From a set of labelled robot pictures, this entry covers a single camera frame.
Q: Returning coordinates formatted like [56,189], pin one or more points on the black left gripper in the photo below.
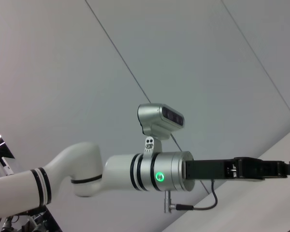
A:
[207,169]

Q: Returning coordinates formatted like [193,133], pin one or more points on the dark robot torso machinery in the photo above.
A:
[48,220]

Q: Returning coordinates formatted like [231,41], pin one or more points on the black panel with light strips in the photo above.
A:
[0,149]

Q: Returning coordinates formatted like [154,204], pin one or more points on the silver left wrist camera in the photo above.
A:
[152,116]

